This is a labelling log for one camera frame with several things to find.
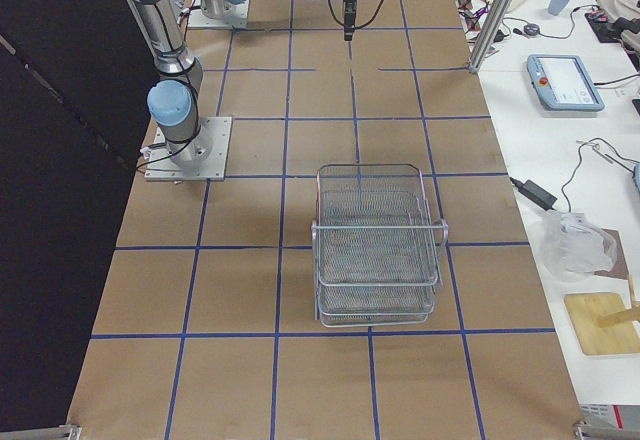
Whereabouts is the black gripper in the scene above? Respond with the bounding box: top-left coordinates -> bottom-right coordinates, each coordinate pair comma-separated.
343,2 -> 357,41

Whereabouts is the teach pendant tablet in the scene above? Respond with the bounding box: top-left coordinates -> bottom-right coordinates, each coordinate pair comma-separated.
526,54 -> 605,112

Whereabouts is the black power adapter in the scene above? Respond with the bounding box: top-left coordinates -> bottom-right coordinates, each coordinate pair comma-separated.
510,177 -> 557,211

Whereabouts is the clear plastic bag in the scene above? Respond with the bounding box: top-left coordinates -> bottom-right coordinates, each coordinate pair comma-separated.
540,210 -> 618,276

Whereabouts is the wooden board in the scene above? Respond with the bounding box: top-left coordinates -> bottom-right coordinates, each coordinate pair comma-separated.
564,292 -> 639,356

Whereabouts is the black camera cable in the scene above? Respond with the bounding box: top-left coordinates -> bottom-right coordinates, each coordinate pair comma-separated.
326,0 -> 389,29

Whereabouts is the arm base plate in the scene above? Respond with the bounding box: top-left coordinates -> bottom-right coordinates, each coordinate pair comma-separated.
188,0 -> 250,30
142,117 -> 233,181

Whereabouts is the aluminium frame post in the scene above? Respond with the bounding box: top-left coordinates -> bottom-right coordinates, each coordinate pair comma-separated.
467,0 -> 512,74

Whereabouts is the metal wire shelf basket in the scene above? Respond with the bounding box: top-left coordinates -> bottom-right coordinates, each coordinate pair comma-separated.
311,164 -> 448,328

